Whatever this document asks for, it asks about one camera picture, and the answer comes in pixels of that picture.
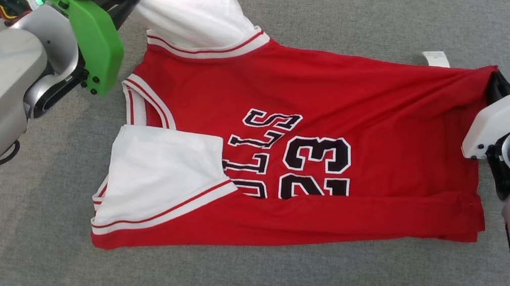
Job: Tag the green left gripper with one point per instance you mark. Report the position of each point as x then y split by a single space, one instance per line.
96 46

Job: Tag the red jersey number 23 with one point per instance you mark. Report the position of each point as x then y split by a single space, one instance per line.
368 104

